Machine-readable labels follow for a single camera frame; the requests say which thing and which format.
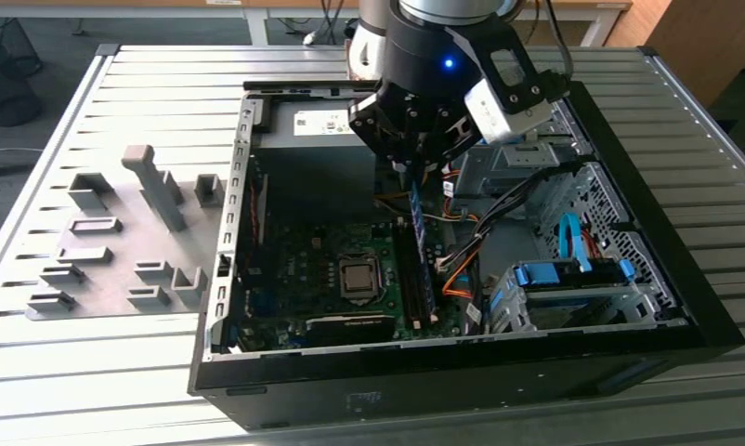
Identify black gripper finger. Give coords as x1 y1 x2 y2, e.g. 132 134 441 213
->
419 107 483 175
347 91 421 175

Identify black RAM slot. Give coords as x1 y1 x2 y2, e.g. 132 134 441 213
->
412 216 441 324
396 216 424 329

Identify grey metal drive cage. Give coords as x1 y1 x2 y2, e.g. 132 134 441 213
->
487 259 688 335
451 92 598 200

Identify grey power supply unit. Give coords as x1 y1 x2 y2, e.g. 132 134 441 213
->
249 98 379 224

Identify black CPU socket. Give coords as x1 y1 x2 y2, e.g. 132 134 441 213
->
335 253 387 304

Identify silver CPU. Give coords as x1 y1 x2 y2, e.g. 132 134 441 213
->
339 264 379 292

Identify blue plastic disk carrier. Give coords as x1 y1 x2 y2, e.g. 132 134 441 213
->
512 262 580 290

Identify green motherboard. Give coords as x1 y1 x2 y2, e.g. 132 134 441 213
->
233 216 476 350

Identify black graphics card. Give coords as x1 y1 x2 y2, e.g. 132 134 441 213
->
303 313 397 348

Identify wooden cabinet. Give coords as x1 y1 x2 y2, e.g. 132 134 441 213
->
606 0 745 109

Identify grey plastic parts rack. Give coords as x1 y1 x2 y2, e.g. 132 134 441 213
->
22 144 225 322

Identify black open PC case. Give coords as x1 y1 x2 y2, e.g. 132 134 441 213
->
186 79 745 431

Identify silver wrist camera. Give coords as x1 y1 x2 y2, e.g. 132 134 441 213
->
461 77 554 146

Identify black camera bracket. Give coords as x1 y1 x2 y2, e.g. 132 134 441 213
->
473 20 563 116

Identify black cable bundle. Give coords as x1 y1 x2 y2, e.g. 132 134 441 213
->
436 162 582 275

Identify thin yellow wire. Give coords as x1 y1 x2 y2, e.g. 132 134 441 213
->
373 174 432 208

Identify multicolour power wires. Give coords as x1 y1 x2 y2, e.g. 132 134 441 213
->
425 211 479 225

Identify black camera cable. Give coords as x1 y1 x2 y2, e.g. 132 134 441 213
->
535 0 576 94

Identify blue data wire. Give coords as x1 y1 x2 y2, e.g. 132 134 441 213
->
558 211 595 275

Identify thin red wire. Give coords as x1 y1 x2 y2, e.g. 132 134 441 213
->
251 174 268 245

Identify red data wire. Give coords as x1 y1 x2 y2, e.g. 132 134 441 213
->
580 228 603 261

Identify orange wires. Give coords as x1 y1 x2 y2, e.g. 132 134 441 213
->
440 259 476 299

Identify black wire mesh bin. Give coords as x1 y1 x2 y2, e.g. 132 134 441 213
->
0 17 45 127

